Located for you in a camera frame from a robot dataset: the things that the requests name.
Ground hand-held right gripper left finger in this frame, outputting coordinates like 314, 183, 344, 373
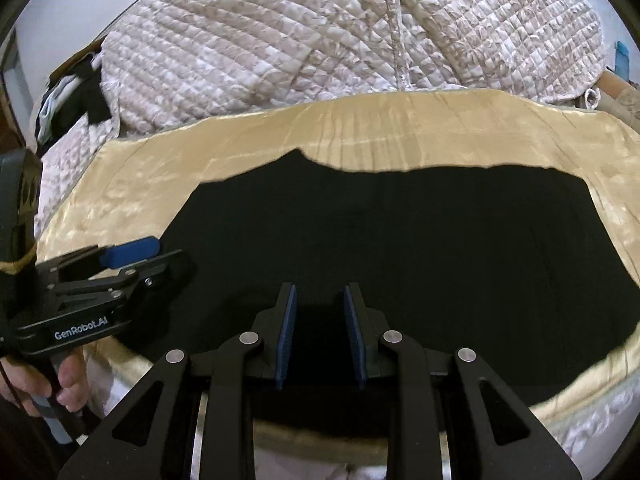
57, 282, 298, 480

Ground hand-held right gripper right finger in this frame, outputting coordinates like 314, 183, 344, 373
344, 282, 583, 480

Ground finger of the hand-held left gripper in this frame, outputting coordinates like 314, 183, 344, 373
50, 249, 184, 307
45, 236, 162, 282

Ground black pants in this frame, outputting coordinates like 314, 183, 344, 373
117, 147, 640, 441

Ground person's left hand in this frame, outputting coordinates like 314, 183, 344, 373
0, 347, 94, 419

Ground pile of dark clothes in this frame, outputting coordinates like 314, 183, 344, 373
34, 52, 113, 145

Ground beige satin blanket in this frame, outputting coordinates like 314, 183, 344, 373
35, 87, 640, 467

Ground quilted floral bedspread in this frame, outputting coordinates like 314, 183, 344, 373
35, 0, 640, 480

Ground cardboard tube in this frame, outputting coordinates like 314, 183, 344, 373
597, 70, 640, 131

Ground small blue item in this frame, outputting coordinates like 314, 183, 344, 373
614, 40, 632, 81

